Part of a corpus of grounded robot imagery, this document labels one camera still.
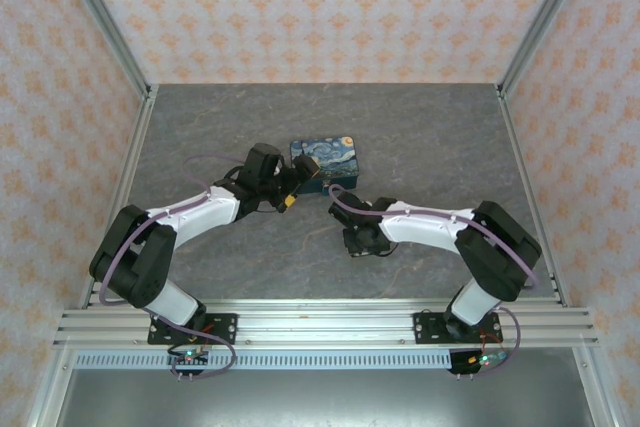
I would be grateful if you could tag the black controller board with leds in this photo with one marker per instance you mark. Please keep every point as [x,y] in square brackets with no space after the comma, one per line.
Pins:
[475,361]
[190,359]

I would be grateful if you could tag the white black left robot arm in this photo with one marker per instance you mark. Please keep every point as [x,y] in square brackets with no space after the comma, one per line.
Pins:
[200,212]

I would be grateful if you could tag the grey metal sheet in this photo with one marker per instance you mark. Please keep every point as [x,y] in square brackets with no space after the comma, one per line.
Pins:
[325,397]

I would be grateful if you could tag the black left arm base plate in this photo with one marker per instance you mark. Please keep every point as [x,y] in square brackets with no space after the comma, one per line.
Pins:
[225,322]

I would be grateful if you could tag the aluminium frame post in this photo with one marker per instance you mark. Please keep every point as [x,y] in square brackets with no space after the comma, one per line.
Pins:
[542,22]
[106,22]

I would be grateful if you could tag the starry night painted tin box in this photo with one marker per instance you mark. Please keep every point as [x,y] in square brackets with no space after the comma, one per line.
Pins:
[332,157]

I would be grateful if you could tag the aluminium table edge rail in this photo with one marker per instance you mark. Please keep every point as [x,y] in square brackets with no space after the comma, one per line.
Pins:
[135,147]
[525,172]

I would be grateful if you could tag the aluminium frame leg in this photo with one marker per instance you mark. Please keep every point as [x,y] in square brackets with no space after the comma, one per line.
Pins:
[595,392]
[47,392]

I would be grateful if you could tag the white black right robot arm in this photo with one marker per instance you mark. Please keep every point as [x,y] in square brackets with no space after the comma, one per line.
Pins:
[425,229]

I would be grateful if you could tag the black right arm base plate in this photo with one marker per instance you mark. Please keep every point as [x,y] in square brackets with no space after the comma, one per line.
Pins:
[425,327]

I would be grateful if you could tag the aluminium mounting rail beam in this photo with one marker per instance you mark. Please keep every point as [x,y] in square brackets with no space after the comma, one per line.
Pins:
[325,327]

